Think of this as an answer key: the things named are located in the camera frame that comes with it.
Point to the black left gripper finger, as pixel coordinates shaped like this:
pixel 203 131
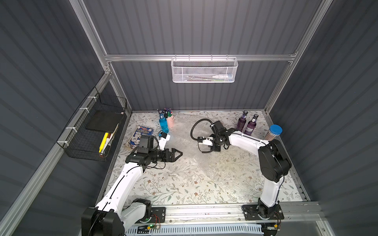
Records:
pixel 173 159
pixel 176 153

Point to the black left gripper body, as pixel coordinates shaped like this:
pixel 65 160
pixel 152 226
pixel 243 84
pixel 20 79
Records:
pixel 168 155

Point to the blue glass bottle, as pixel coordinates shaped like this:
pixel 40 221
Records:
pixel 163 122

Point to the clear bubble wrap sheet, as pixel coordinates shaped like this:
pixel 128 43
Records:
pixel 197 171

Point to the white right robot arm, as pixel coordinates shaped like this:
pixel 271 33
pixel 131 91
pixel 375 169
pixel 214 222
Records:
pixel 274 163

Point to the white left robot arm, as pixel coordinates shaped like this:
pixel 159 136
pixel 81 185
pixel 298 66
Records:
pixel 109 217

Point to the purple bottle left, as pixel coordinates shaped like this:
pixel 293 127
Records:
pixel 242 121

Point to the purple bottle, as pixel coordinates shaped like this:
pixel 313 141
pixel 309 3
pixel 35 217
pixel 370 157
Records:
pixel 242 121
pixel 251 125

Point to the purple bottle right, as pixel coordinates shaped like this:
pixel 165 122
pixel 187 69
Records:
pixel 251 125

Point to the pink pen holder cup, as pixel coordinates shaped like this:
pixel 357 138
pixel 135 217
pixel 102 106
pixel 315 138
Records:
pixel 170 122

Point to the blue children's book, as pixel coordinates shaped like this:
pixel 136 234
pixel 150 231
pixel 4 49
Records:
pixel 136 136

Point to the blue-lidded pencil tube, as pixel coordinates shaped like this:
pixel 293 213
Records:
pixel 273 132

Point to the yellow highlighter marker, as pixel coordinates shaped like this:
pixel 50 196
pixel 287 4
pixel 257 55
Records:
pixel 102 145

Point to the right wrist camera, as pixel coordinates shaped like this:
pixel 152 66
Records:
pixel 208 141

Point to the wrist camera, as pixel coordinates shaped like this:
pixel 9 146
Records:
pixel 208 141
pixel 163 139

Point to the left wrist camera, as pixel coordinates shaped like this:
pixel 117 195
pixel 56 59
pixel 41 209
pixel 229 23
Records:
pixel 163 139

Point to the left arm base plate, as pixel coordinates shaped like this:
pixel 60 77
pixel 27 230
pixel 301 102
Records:
pixel 156 215

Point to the white wire mesh basket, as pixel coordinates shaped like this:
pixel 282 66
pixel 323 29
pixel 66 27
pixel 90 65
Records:
pixel 204 69

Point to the black wire wall basket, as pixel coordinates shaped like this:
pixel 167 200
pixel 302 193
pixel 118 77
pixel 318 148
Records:
pixel 100 113

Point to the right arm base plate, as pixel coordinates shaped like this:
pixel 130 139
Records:
pixel 261 212

